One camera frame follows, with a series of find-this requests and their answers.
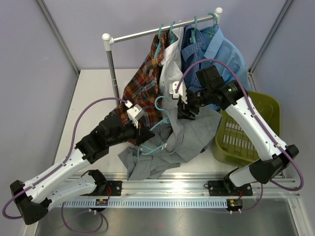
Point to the teal hanger of checked shirt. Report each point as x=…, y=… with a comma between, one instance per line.
x=194, y=36

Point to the red brown plaid shirt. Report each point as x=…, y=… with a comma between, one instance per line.
x=143, y=88

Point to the white slotted cable duct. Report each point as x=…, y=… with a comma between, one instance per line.
x=146, y=203

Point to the teal hanger of blue shirt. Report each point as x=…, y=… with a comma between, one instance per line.
x=213, y=22

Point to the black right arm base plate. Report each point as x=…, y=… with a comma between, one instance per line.
x=217, y=188

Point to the light blue shirt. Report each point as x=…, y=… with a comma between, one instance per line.
x=216, y=46

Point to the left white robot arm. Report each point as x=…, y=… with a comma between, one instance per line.
x=36, y=197

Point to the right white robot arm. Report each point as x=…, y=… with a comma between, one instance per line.
x=274, y=155

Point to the grey shirt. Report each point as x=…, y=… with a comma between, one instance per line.
x=175, y=143

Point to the green laundry basket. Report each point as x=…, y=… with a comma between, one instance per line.
x=231, y=144

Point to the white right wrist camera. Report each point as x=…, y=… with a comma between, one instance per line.
x=178, y=91

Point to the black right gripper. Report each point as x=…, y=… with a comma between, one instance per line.
x=187, y=114

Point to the aluminium mounting rail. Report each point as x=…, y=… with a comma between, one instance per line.
x=191, y=185

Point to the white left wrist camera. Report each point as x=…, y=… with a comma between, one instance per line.
x=134, y=112

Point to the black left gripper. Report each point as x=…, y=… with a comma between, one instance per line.
x=141, y=134

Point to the dark blue checked shirt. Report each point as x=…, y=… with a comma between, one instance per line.
x=189, y=55

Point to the white shirt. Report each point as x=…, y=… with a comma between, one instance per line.
x=171, y=63

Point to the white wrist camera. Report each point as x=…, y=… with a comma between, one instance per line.
x=178, y=91
x=134, y=112

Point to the teal hanger of plaid shirt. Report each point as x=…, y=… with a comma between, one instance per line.
x=161, y=36

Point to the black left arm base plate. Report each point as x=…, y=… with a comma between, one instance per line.
x=113, y=187

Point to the teal hanger of white shirt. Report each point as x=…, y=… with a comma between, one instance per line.
x=172, y=36

